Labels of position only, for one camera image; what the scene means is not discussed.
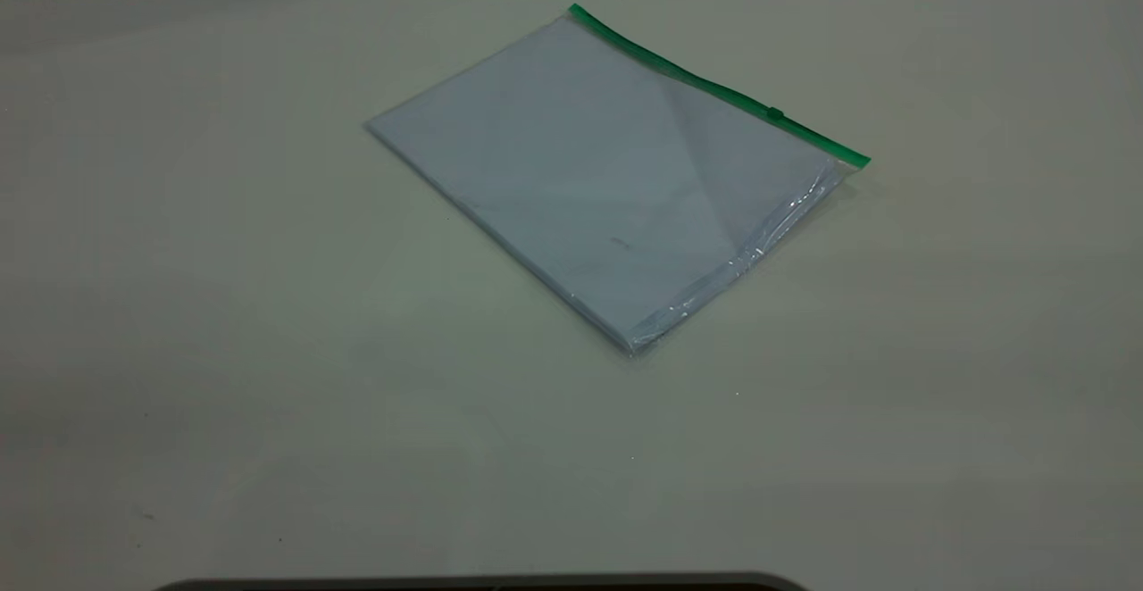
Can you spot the dark rounded robot base edge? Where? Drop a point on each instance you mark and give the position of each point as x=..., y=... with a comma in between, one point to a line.
x=482, y=586

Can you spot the clear plastic zipper bag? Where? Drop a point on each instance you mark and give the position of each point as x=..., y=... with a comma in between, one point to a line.
x=768, y=189

